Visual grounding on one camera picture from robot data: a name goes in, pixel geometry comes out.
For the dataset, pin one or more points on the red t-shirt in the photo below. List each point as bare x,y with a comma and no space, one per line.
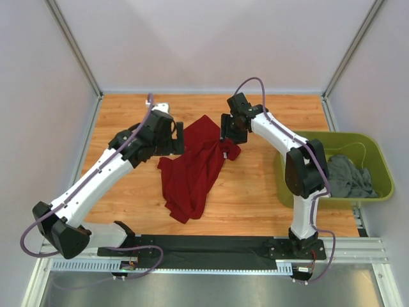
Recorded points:
187,179

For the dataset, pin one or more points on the right aluminium frame post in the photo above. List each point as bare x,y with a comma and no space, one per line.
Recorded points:
360,35

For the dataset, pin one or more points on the black cloth strip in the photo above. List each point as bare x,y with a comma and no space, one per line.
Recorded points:
214,252

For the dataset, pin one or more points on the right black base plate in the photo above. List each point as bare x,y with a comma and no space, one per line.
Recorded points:
290,249

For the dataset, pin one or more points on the slotted cable duct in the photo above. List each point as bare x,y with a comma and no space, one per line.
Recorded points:
118,266

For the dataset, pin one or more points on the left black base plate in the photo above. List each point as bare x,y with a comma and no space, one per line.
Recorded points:
125,251

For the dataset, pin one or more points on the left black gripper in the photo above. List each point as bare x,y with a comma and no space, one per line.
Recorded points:
173,146

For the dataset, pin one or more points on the green plastic bin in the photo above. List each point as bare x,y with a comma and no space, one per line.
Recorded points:
364,152

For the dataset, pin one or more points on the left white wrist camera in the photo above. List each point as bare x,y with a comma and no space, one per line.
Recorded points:
162,107

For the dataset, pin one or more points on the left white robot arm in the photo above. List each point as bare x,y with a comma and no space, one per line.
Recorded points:
62,221

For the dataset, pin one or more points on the aluminium mounting rail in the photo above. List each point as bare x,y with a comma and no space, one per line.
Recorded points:
349,250

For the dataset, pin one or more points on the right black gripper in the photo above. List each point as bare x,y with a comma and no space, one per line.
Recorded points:
226,133

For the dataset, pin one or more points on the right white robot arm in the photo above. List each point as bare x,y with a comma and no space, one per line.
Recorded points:
306,172

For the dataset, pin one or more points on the grey t-shirt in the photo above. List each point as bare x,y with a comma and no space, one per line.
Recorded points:
348,181

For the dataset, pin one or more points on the aluminium frame post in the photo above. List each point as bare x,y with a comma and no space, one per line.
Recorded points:
62,23
360,35

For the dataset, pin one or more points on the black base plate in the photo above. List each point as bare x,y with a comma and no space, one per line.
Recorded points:
125,251
290,249

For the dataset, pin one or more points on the left aluminium frame post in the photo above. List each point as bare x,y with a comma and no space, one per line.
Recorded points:
62,23

